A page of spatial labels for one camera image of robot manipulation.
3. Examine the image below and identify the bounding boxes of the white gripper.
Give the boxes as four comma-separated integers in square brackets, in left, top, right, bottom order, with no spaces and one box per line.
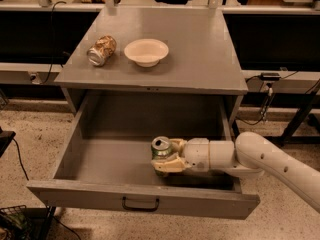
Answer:
[151,138,209,173]

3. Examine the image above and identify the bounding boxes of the green soda can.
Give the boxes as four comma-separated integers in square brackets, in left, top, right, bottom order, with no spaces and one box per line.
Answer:
[151,136,173,177]

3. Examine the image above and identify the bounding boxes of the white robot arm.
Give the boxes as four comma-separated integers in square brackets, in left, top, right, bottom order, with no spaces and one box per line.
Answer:
[151,132,320,212]

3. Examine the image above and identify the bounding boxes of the grey open top drawer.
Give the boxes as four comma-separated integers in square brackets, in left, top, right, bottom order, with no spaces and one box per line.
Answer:
[27,91,260,219]

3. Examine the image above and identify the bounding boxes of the brown crushed soda can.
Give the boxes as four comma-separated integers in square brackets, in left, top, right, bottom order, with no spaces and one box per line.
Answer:
[87,35,117,67]

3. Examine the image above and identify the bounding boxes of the grey cabinet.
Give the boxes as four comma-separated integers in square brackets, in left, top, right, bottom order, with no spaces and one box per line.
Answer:
[55,6,248,121]

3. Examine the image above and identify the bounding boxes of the white bowl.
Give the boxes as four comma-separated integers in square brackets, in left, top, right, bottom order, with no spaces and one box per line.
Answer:
[124,39,169,67]

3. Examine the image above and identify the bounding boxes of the black power adapter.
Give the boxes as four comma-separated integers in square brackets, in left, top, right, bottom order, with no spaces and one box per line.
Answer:
[259,72,281,81]

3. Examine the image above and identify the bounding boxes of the black drawer handle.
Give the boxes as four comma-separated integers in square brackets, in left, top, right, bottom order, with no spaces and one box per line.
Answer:
[122,196,160,213]

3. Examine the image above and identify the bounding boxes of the black floor cable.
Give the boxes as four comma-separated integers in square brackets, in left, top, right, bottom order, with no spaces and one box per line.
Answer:
[11,137,31,182]

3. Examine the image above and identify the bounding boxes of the black wire basket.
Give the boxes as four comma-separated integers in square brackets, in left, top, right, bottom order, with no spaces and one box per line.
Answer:
[0,205,33,240]

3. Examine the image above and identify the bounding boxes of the black hanging cable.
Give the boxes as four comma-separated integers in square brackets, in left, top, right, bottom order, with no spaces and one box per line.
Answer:
[39,0,68,85]

